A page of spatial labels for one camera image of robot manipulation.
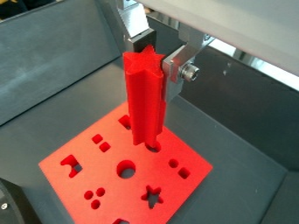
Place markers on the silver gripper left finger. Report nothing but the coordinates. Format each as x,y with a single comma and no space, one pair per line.
140,35

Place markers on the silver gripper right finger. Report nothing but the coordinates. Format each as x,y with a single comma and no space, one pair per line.
178,64

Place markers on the red star-shaped peg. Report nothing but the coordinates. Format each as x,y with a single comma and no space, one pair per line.
145,87

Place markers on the red shape-sorting block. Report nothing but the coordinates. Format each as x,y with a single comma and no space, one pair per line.
113,182

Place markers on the black curved holder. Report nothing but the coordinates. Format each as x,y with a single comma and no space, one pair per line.
17,210

